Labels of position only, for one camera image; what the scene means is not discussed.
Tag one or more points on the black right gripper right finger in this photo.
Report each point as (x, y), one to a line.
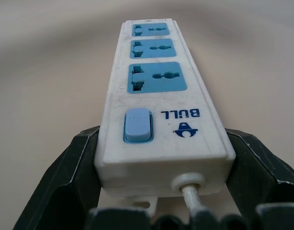
(259, 172)

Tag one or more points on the white blue power strip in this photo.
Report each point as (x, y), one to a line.
(161, 107)

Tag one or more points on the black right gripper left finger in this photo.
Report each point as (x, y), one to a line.
(56, 182)

